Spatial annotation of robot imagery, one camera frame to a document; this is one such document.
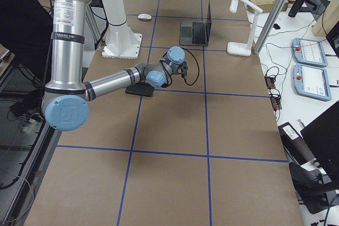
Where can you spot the grey laptop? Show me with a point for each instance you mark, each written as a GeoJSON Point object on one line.
{"type": "Point", "coordinates": [194, 33]}

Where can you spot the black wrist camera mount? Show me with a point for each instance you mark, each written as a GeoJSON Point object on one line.
{"type": "Point", "coordinates": [183, 68]}

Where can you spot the upper teach pendant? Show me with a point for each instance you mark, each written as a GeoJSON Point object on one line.
{"type": "Point", "coordinates": [310, 52]}

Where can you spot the person in black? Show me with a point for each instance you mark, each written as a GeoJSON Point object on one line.
{"type": "Point", "coordinates": [26, 29]}

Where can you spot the black monitor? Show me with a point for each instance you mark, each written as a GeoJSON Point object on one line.
{"type": "Point", "coordinates": [321, 136]}

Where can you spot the black mouse pad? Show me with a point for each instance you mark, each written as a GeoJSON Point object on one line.
{"type": "Point", "coordinates": [140, 89]}

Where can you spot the aluminium frame post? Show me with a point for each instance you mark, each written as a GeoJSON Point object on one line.
{"type": "Point", "coordinates": [271, 19]}

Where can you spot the lower teach pendant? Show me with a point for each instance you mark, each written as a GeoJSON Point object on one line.
{"type": "Point", "coordinates": [311, 81]}

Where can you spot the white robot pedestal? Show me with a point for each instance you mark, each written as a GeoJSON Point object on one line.
{"type": "Point", "coordinates": [120, 41]}

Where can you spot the white computer mouse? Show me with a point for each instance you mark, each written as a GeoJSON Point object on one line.
{"type": "Point", "coordinates": [144, 17]}

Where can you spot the black bottle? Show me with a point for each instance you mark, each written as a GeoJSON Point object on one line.
{"type": "Point", "coordinates": [295, 8]}

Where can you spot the teach pendant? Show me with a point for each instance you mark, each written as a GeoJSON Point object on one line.
{"type": "Point", "coordinates": [311, 81]}
{"type": "Point", "coordinates": [310, 52]}

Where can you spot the cardboard box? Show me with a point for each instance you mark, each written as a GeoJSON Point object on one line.
{"type": "Point", "coordinates": [266, 5]}

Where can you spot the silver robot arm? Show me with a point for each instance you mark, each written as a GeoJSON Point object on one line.
{"type": "Point", "coordinates": [66, 97]}

